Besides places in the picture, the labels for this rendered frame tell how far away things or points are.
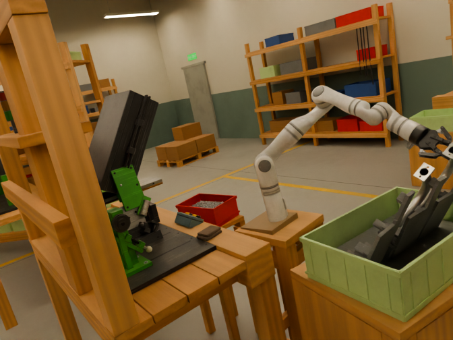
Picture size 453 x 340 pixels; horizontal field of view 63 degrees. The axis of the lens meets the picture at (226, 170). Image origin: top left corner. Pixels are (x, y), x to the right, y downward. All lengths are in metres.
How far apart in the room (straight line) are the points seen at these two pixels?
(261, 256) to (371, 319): 0.49
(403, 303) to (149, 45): 11.47
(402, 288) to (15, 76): 1.43
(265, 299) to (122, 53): 10.60
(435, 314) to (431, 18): 5.67
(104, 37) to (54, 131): 10.60
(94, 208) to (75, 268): 0.49
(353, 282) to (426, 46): 5.65
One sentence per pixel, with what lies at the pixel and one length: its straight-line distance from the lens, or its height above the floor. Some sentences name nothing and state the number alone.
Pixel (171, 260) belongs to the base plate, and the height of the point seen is 0.90.
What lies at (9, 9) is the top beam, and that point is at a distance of 1.17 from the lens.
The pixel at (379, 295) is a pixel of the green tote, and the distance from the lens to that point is 1.31.
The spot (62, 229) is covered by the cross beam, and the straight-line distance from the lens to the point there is 1.26.
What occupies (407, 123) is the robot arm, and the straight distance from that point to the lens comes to 1.55.
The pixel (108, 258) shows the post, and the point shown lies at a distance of 1.23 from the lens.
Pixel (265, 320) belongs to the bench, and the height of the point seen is 0.57.
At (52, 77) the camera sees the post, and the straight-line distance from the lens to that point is 1.14.
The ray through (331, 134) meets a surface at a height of 0.23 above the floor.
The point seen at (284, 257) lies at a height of 0.76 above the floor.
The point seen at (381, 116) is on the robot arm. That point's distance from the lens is 1.60.
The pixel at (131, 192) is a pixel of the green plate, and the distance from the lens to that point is 1.90.
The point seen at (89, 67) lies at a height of 2.03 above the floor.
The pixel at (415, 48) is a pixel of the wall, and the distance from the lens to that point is 6.80.
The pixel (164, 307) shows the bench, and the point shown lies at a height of 0.88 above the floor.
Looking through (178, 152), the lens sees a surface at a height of 0.32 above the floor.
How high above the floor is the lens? 1.59
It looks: 14 degrees down
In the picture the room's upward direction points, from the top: 12 degrees counter-clockwise
